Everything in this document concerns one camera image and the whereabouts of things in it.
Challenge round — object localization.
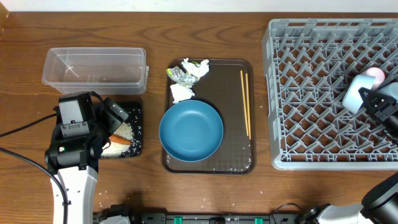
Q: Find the black waste tray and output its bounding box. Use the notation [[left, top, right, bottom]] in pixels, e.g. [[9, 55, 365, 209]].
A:
[[55, 101, 144, 160]]

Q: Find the clear plastic bin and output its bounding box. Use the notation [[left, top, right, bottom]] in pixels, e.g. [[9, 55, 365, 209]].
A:
[[42, 47, 149, 95]]

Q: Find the pale pink cup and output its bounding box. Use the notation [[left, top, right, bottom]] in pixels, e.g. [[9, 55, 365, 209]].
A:
[[363, 67, 385, 90]]

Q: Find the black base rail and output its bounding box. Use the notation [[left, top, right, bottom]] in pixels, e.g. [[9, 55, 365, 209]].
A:
[[93, 203, 308, 224]]

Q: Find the light blue bowl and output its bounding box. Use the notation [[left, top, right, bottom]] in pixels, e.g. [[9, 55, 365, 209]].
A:
[[342, 75, 376, 114]]

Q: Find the orange carrot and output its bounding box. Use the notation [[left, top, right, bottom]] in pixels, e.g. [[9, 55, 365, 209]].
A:
[[109, 134, 131, 145]]

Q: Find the dark blue plate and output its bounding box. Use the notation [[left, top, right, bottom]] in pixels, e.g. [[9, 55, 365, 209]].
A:
[[159, 100, 224, 162]]

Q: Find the grey dishwasher rack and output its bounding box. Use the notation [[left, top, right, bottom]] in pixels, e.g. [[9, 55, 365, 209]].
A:
[[262, 19, 397, 170]]

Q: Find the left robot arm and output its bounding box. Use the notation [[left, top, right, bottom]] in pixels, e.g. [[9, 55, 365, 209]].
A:
[[45, 91, 129, 223]]

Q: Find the white tissue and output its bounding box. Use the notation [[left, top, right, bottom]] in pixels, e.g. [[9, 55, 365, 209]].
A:
[[170, 84, 195, 104], [182, 58, 210, 78]]

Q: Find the white rice pile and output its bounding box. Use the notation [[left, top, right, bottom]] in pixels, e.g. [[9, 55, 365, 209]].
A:
[[101, 123, 143, 159]]

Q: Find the foil wrapper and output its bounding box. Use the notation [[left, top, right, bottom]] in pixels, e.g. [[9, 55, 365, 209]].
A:
[[166, 66, 198, 88]]

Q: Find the light blue cup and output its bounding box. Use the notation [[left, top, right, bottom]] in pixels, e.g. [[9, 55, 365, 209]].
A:
[[377, 82, 398, 101]]

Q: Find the crumpled white tissue top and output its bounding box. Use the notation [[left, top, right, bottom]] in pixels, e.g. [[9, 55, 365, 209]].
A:
[[182, 58, 210, 78]]

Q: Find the left black cable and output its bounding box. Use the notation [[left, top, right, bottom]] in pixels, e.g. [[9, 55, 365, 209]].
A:
[[0, 113, 69, 224]]

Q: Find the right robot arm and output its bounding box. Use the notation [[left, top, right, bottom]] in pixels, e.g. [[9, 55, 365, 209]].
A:
[[296, 88, 397, 224]]

